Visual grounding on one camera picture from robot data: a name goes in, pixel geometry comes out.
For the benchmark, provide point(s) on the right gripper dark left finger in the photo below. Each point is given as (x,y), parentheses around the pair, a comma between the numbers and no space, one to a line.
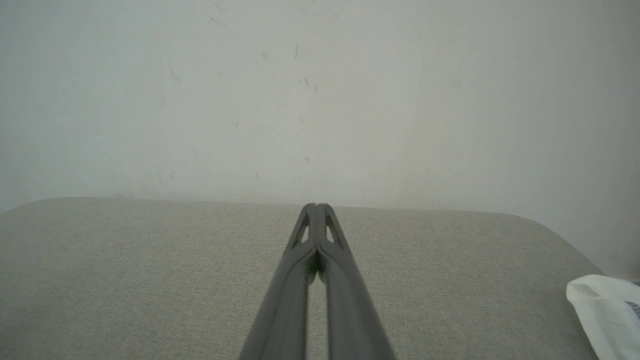
(285,310)

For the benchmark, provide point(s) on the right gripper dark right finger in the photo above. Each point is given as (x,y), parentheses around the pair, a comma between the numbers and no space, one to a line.
(350,310)

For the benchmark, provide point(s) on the white garment with grey stitching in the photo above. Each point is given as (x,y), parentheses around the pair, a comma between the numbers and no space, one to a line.
(605,310)

